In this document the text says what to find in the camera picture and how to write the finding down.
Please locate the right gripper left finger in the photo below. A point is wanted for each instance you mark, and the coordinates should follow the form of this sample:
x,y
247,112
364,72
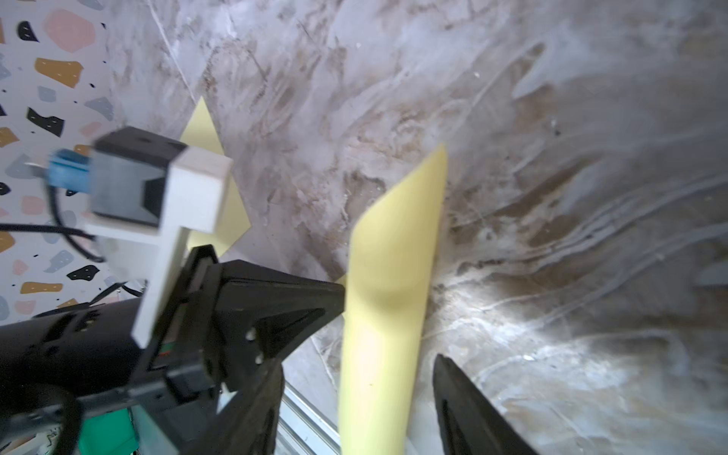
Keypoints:
x,y
249,422

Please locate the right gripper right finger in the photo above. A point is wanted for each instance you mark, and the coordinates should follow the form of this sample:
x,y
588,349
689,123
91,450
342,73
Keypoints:
x,y
468,423

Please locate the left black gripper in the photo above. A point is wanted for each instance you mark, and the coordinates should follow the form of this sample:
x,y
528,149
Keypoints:
x,y
223,322

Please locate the yellow square paper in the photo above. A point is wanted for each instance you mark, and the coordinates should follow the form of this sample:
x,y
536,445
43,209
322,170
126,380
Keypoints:
x,y
392,252
219,215

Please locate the small green circuit board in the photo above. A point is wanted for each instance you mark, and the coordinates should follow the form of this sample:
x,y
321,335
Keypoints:
x,y
109,434

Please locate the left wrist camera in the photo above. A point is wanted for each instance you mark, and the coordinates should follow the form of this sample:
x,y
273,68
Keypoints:
x,y
139,190

